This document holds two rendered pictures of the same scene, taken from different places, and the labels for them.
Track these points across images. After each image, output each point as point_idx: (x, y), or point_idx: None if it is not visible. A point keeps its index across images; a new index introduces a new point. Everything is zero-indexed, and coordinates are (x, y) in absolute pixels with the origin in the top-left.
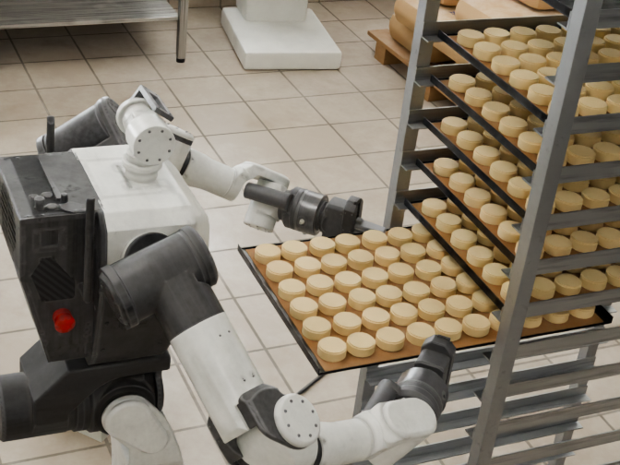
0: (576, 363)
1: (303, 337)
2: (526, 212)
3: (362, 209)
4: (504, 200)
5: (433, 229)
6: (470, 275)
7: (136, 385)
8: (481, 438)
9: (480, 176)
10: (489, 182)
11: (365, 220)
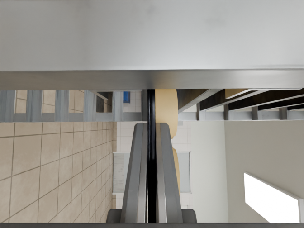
0: None
1: None
2: (237, 120)
3: (238, 223)
4: (243, 107)
5: (202, 100)
6: (178, 111)
7: None
8: (96, 121)
9: (268, 102)
10: (260, 104)
11: (178, 192)
